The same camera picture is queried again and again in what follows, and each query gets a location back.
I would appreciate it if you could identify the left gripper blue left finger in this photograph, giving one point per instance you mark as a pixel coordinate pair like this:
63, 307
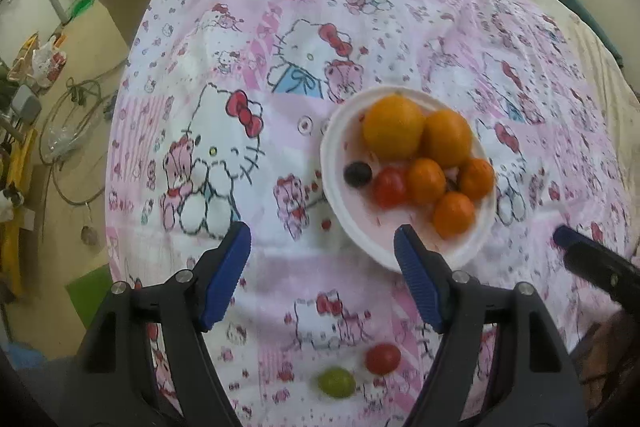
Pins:
219, 271

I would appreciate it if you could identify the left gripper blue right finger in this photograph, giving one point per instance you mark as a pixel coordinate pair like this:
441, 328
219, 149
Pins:
426, 274

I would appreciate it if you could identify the small tangerine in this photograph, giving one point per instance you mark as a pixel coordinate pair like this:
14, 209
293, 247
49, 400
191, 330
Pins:
453, 215
426, 182
476, 178

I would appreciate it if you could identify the red cherry tomato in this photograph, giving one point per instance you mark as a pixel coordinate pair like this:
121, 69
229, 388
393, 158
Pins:
382, 359
389, 188

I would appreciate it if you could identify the green grape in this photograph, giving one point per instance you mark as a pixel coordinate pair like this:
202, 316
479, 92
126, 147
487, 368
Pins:
337, 383

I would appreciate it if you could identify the white pink strawberry plate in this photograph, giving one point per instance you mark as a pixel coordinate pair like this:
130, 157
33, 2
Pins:
370, 227

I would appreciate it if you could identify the green floor mat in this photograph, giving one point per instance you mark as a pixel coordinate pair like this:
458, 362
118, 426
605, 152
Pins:
88, 291

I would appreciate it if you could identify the large orange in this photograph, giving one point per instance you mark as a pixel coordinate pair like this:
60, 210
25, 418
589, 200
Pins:
447, 138
392, 128

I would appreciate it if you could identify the yellow wooden rack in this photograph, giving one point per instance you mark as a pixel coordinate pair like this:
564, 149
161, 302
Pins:
15, 216

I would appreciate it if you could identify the pink Hello Kitty bedsheet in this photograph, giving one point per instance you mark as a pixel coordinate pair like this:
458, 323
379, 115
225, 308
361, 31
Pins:
220, 116

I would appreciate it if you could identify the red white plastic bag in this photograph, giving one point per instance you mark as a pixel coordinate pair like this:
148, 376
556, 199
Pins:
47, 63

